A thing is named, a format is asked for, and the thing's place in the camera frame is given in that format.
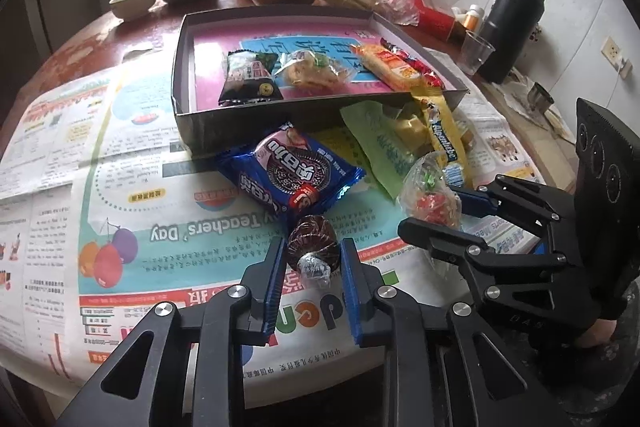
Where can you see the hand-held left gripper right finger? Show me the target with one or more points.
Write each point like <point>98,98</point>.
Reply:
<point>350,292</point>

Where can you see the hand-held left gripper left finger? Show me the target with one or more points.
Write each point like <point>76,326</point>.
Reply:
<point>275,287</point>

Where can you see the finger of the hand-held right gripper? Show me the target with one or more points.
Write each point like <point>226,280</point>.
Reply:
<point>440,239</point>
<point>475,203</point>

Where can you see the clear round pastry packet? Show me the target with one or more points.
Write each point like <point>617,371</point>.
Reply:
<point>430,199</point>

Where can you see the brown cake clear packet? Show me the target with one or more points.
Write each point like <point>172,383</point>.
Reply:
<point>310,237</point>

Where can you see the yellow stick packet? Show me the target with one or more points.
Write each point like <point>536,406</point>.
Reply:
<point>442,132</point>

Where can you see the blue cookie packet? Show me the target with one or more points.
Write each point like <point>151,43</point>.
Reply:
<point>285,172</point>

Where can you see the pale green packet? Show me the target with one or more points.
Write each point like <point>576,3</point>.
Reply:
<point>375,142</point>

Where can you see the red sausage packet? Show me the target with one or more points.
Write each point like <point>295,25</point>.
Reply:
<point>427,76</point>

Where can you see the orange wafer packet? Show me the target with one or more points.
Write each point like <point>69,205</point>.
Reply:
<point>387,64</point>

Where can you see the black green pea packet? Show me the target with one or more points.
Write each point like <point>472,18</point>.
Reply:
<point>250,79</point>

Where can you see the clear rice cracker packet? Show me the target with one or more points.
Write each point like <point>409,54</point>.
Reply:
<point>310,72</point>

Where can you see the grey cardboard box pink inside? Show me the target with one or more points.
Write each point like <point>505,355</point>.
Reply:
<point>210,57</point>

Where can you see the person's right forearm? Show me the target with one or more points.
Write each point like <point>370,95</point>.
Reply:
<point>605,387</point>

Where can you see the person's right hand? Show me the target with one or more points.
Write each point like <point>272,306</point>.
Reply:
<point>600,333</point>

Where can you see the newspaper sheet with cartoon figures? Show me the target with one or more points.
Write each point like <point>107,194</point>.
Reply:
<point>500,142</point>

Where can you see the small metal cup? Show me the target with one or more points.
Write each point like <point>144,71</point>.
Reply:
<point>541,97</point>

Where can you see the crumpled white paper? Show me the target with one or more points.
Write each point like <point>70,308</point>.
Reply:
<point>520,107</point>

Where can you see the newspaper sheet with balloon print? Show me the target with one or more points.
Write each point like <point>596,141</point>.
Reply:
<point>150,207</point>

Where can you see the clear plastic cup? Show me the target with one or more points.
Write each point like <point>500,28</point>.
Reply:
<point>475,52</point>

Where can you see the black thermos bottle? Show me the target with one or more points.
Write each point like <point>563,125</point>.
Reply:
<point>510,27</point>

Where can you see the orange pill bottle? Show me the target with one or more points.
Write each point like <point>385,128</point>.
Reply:
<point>472,19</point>

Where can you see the red cardboard box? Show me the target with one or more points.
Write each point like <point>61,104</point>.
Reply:
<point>440,22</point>

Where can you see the small ceramic bowl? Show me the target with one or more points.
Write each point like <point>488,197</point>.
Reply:
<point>132,2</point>

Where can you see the white wall socket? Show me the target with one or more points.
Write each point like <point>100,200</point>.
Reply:
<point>614,52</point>

